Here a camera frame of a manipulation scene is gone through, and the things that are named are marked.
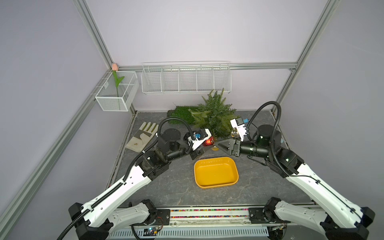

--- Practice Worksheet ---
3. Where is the red ribbed ball ornament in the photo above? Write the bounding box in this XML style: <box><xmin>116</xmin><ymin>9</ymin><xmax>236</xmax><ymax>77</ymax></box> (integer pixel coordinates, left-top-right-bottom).
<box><xmin>203</xmin><ymin>137</ymin><xmax>215</xmax><ymax>147</ymax></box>

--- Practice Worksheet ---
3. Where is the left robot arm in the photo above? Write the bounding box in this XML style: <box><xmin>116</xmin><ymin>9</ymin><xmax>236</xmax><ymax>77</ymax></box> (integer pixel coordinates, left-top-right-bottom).
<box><xmin>58</xmin><ymin>117</ymin><xmax>212</xmax><ymax>240</ymax></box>

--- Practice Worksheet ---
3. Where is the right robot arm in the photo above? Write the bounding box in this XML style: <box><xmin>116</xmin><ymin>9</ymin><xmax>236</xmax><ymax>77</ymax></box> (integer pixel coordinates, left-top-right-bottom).
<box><xmin>215</xmin><ymin>101</ymin><xmax>376</xmax><ymax>240</ymax></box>

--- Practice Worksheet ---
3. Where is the small green christmas tree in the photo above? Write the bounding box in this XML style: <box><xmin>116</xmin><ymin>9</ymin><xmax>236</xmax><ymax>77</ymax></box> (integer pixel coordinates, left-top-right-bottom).
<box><xmin>189</xmin><ymin>90</ymin><xmax>238</xmax><ymax>139</ymax></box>

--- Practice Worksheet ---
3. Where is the yellow plastic tray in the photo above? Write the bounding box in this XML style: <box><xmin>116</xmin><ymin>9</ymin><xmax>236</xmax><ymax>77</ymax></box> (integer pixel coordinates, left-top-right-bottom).
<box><xmin>194</xmin><ymin>157</ymin><xmax>239</xmax><ymax>189</ymax></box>

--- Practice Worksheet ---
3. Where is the green artificial grass mat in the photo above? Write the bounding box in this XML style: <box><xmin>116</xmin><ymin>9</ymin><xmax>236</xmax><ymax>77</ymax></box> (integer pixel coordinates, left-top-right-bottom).
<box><xmin>167</xmin><ymin>106</ymin><xmax>198</xmax><ymax>125</ymax></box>

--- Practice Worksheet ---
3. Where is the beige work glove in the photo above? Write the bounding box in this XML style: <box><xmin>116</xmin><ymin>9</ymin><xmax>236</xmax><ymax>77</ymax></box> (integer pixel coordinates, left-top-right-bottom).
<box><xmin>125</xmin><ymin>122</ymin><xmax>159</xmax><ymax>153</ymax></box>

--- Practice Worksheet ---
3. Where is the small white mesh basket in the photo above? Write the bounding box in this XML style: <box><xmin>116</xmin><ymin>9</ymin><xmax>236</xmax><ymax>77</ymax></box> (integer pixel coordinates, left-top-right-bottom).
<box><xmin>95</xmin><ymin>71</ymin><xmax>139</xmax><ymax>112</ymax></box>

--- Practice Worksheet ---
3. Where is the artificial pink tulip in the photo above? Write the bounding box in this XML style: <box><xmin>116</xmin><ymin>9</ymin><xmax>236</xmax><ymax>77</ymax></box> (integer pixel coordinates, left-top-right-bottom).
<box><xmin>112</xmin><ymin>63</ymin><xmax>125</xmax><ymax>97</ymax></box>

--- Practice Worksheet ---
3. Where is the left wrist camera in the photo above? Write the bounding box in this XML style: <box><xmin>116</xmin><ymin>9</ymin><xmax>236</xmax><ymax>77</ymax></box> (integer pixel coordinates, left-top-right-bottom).
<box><xmin>188</xmin><ymin>129</ymin><xmax>212</xmax><ymax>151</ymax></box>

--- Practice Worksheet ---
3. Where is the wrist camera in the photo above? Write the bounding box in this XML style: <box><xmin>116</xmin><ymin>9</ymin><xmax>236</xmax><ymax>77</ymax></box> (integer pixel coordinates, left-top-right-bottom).
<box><xmin>188</xmin><ymin>129</ymin><xmax>212</xmax><ymax>151</ymax></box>
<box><xmin>230</xmin><ymin>117</ymin><xmax>248</xmax><ymax>142</ymax></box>

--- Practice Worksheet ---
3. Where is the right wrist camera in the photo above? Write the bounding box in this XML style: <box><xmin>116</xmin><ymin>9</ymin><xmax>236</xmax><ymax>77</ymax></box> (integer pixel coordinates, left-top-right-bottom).
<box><xmin>230</xmin><ymin>117</ymin><xmax>248</xmax><ymax>142</ymax></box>

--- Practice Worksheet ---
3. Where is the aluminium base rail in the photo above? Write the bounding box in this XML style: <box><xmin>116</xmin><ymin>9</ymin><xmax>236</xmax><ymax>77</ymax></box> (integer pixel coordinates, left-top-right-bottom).
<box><xmin>80</xmin><ymin>205</ymin><xmax>319</xmax><ymax>231</ymax></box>

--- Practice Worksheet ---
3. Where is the long white wire basket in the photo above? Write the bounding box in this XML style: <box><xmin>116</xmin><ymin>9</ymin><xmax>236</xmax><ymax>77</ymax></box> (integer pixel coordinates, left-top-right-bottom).
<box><xmin>142</xmin><ymin>61</ymin><xmax>232</xmax><ymax>95</ymax></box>

